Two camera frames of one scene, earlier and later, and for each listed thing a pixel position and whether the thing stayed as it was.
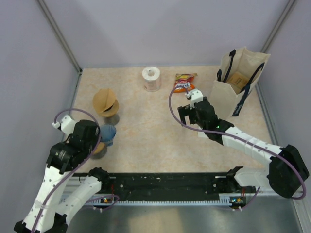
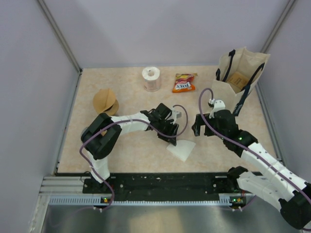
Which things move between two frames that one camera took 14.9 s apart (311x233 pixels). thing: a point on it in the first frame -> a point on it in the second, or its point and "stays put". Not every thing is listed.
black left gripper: x=95 y=141 -> x=173 y=128
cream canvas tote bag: x=239 y=72 stays put
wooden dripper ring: x=112 y=111 stays put
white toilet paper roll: x=151 y=75 stays put
